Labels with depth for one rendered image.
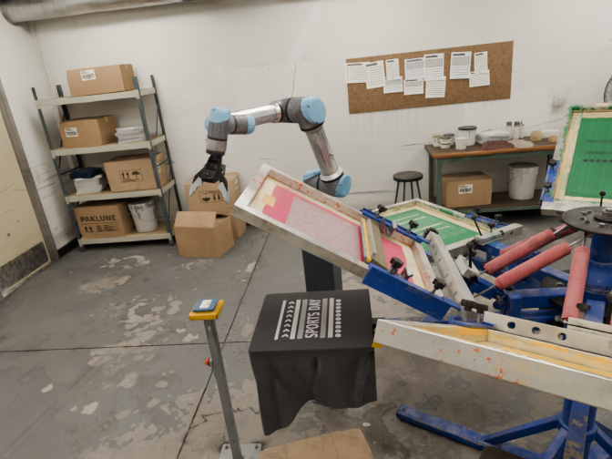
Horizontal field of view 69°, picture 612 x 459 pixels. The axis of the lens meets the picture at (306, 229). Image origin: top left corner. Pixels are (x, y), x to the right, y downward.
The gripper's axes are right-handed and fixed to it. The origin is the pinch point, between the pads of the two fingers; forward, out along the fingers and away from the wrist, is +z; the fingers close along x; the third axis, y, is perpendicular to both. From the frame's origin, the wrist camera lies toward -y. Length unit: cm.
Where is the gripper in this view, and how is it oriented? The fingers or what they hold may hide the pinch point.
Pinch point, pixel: (208, 201)
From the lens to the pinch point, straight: 175.3
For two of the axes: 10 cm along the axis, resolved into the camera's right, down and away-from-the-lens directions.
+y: 0.7, -3.6, 9.3
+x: -9.8, -2.1, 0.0
